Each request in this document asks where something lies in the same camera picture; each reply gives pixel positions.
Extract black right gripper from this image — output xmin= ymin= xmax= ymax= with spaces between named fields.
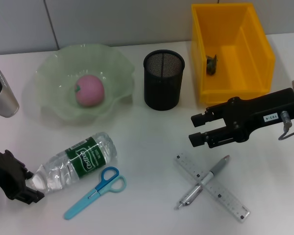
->
xmin=188 ymin=87 xmax=294 ymax=149

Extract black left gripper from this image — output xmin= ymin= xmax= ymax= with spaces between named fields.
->
xmin=0 ymin=146 xmax=45 ymax=206

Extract clear green-label water bottle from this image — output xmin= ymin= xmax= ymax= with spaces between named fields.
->
xmin=29 ymin=131 xmax=118 ymax=196

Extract green plastic wrapper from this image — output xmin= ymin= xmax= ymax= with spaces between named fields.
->
xmin=205 ymin=54 xmax=219 ymax=76

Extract pink toy peach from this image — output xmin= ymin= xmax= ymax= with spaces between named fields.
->
xmin=74 ymin=74 xmax=105 ymax=107

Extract black mesh pen holder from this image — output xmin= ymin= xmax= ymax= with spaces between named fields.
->
xmin=143 ymin=49 xmax=186 ymax=111

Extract blue scissors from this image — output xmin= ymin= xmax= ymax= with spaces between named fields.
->
xmin=64 ymin=166 xmax=127 ymax=220

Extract silver grey pen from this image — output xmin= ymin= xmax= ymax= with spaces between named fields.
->
xmin=175 ymin=154 xmax=231 ymax=211

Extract transparent plastic ruler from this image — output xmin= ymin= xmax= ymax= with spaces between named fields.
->
xmin=174 ymin=152 xmax=251 ymax=223

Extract green glass fruit bowl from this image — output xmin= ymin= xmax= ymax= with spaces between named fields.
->
xmin=34 ymin=43 xmax=137 ymax=127

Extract yellow plastic bin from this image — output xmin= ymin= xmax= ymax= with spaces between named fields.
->
xmin=191 ymin=2 xmax=276 ymax=106

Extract right gripper cable with plugs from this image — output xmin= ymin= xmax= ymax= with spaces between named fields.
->
xmin=278 ymin=110 xmax=294 ymax=141

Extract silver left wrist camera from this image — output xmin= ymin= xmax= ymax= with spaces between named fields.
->
xmin=0 ymin=60 xmax=20 ymax=118

